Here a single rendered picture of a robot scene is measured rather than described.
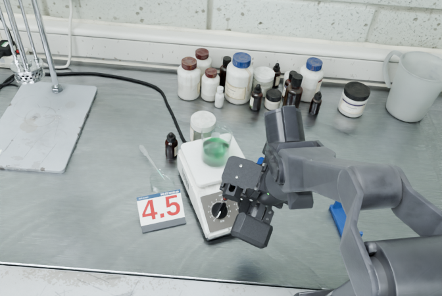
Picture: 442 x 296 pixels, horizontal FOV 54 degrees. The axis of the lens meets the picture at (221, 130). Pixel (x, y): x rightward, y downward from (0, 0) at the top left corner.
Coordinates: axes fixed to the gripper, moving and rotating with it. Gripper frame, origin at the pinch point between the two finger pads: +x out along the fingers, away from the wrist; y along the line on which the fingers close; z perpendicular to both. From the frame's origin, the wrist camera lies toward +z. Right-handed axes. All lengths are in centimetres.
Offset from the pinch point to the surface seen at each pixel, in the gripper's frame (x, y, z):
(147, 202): 16.3, 7.1, 16.6
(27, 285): 15.1, 29.4, 29.5
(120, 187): 23.2, 5.4, 23.2
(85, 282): 13.6, 25.1, 20.5
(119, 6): 33, -40, 46
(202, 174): 10.9, -1.8, 9.1
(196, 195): 11.5, 2.5, 8.5
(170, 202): 16.2, 5.1, 12.2
